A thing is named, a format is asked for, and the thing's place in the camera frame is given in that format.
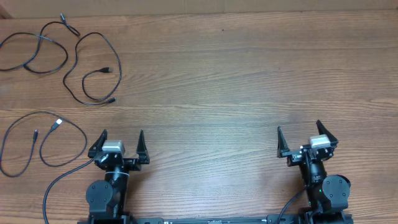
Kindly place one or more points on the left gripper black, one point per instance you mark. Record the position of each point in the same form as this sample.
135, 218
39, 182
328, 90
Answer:
134, 163

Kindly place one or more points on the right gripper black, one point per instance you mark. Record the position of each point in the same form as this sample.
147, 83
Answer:
333, 139

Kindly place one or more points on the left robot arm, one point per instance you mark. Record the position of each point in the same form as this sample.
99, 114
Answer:
106, 198

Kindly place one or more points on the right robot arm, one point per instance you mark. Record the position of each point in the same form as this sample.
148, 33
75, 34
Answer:
327, 194

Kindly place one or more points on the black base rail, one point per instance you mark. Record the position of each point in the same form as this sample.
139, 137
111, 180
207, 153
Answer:
270, 219

